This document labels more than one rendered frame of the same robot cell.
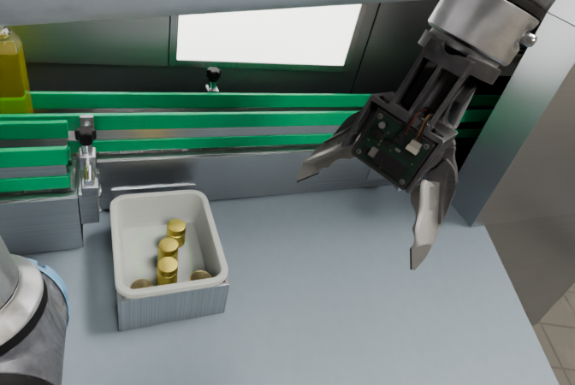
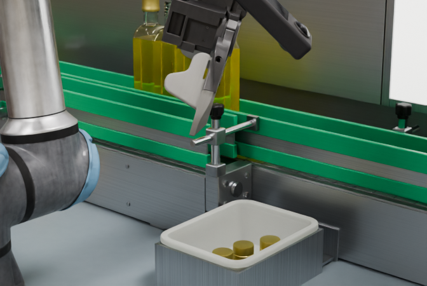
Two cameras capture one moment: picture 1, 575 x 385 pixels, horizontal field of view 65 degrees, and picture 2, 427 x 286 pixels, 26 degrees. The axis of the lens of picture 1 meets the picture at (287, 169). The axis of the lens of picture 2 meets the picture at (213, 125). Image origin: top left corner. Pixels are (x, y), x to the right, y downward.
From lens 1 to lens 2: 1.08 m
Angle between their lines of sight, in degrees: 63
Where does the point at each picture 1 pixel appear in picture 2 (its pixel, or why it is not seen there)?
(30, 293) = (54, 122)
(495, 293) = not seen: outside the picture
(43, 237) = (179, 214)
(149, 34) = (363, 65)
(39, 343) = (44, 157)
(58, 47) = (288, 70)
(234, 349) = not seen: outside the picture
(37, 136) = not seen: hidden behind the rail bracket
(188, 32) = (402, 67)
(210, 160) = (354, 200)
